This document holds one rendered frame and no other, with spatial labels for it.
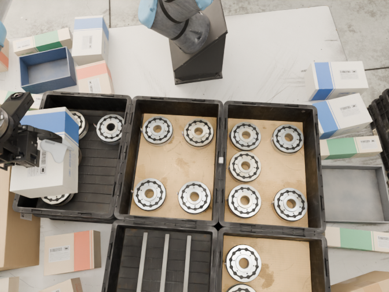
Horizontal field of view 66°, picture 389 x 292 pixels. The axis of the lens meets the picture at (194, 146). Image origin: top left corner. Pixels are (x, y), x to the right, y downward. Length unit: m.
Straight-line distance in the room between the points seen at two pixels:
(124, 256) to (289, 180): 0.57
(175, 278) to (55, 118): 0.56
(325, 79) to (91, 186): 0.94
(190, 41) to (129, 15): 1.46
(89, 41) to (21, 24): 1.44
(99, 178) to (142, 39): 0.69
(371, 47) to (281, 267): 1.92
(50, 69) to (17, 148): 0.83
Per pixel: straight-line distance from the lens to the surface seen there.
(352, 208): 1.24
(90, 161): 1.09
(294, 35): 1.50
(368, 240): 1.18
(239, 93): 1.28
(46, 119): 0.83
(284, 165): 1.05
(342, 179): 1.25
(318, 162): 0.98
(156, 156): 1.03
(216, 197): 0.90
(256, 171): 0.99
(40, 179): 0.78
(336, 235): 1.14
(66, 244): 1.12
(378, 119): 1.97
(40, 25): 2.71
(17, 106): 0.71
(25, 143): 0.69
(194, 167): 1.01
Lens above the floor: 1.80
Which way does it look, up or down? 70 degrees down
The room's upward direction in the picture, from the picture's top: 3 degrees counter-clockwise
